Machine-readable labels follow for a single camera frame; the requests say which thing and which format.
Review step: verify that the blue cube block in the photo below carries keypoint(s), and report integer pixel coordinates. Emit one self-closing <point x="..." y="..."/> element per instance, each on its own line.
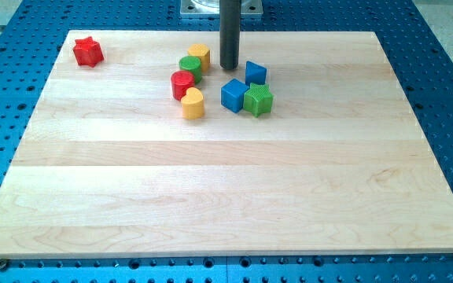
<point x="232" y="95"/>

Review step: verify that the yellow hexagon block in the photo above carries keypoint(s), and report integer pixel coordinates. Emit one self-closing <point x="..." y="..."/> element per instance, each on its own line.
<point x="202" y="52"/>

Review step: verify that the yellow heart block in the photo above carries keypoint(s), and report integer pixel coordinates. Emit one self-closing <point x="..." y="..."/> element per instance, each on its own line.
<point x="192" y="104"/>

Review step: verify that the green star block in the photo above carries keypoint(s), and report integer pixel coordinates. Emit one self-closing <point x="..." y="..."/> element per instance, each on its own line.
<point x="258" y="99"/>

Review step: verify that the blue triangle block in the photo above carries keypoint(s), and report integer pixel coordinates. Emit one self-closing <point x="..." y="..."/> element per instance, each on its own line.
<point x="255" y="73"/>

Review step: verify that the red cylinder block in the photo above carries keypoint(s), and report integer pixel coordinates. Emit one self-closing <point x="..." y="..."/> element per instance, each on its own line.
<point x="181" y="81"/>

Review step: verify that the green cylinder block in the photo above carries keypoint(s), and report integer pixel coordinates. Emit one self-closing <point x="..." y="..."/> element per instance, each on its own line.
<point x="192" y="64"/>

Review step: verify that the light wooden board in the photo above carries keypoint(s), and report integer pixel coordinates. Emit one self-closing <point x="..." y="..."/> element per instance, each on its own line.
<point x="108" y="167"/>

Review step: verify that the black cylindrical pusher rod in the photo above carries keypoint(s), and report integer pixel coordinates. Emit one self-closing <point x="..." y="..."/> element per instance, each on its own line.
<point x="229" y="33"/>

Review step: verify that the red star block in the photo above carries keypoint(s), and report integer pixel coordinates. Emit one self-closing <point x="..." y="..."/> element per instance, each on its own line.
<point x="87" y="52"/>

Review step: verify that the blue perforated table plate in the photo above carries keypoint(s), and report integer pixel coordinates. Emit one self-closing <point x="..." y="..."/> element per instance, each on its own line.
<point x="416" y="35"/>

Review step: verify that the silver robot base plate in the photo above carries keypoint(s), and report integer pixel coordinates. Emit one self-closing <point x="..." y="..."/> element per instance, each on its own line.
<point x="210" y="8"/>

